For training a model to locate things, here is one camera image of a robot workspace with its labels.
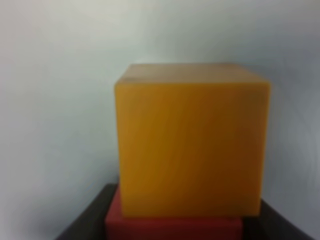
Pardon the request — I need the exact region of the red block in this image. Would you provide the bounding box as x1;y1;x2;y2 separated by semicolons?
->
104;189;243;240

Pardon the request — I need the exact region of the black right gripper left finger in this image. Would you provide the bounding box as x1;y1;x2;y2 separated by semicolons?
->
56;183;118;240

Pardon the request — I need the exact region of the orange block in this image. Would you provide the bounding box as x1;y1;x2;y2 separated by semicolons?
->
114;63;271;218

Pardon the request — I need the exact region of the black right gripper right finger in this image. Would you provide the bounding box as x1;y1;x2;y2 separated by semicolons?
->
242;199;317;240

